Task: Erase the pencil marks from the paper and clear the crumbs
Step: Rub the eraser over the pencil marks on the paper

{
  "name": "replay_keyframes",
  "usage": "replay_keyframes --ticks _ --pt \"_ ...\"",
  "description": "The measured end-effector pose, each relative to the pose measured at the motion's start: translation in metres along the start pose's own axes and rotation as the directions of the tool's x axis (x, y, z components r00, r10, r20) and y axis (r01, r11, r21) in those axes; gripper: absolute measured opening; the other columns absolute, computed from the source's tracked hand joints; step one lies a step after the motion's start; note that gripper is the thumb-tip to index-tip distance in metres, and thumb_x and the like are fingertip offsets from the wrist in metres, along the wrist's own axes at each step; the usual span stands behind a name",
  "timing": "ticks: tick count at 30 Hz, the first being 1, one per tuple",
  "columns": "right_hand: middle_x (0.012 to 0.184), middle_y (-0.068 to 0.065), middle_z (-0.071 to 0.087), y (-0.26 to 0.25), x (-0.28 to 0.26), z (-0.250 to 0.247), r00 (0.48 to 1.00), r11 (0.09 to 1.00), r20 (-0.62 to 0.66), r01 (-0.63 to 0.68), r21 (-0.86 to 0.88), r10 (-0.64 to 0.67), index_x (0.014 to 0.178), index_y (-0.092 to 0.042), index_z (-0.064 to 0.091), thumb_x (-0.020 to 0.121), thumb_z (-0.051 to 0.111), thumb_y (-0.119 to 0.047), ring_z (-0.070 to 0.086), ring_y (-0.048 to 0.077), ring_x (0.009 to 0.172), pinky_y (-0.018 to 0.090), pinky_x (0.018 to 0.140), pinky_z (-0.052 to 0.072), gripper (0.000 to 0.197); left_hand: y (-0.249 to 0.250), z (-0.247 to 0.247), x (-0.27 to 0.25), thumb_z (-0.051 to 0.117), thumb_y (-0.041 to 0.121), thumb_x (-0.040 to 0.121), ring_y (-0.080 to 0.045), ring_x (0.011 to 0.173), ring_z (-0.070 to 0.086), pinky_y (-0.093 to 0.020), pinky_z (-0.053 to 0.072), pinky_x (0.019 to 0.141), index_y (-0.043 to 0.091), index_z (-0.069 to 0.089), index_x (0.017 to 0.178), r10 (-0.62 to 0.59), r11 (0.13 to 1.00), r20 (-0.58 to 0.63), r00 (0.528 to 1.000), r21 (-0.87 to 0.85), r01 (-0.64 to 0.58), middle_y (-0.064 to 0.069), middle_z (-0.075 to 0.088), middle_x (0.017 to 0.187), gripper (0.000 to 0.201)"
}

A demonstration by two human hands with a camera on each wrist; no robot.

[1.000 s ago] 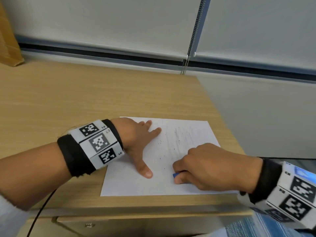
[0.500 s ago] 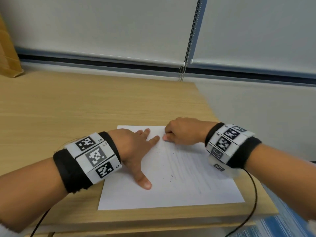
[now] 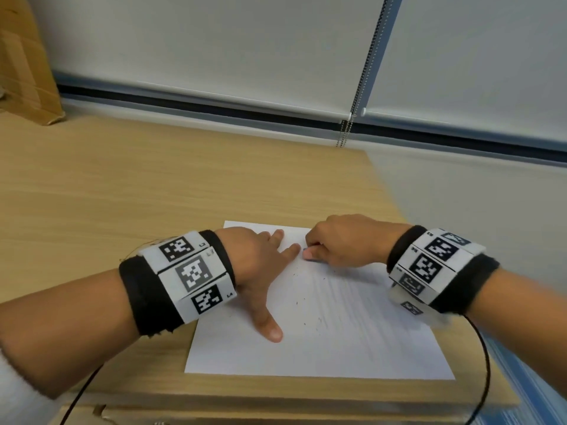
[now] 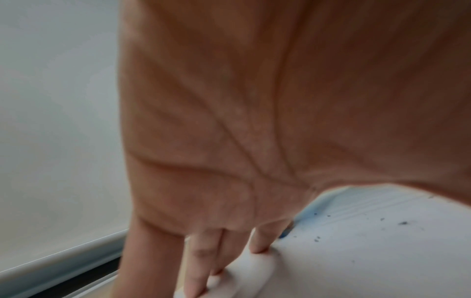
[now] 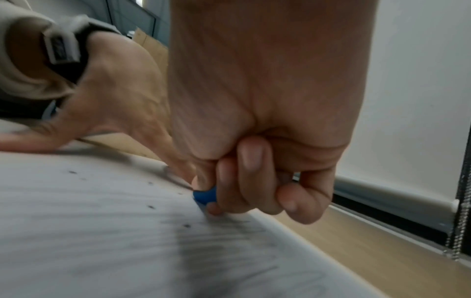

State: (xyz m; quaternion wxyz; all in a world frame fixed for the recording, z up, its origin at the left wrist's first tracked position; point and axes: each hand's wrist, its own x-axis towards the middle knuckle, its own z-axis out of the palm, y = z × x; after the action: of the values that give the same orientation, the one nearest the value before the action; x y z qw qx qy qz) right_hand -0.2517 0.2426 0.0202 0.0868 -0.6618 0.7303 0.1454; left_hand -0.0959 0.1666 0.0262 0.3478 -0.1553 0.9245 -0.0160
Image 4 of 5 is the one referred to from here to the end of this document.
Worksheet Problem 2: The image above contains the white paper sheet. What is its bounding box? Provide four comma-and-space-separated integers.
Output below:
173, 183, 471, 298

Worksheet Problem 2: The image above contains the dark window frame rail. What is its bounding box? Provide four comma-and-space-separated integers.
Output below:
20, 254, 123, 298

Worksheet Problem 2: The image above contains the wide white roller blind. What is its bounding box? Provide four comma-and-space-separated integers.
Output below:
0, 0, 134, 286

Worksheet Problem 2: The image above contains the person's left hand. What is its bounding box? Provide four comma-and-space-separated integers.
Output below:
110, 0, 471, 298

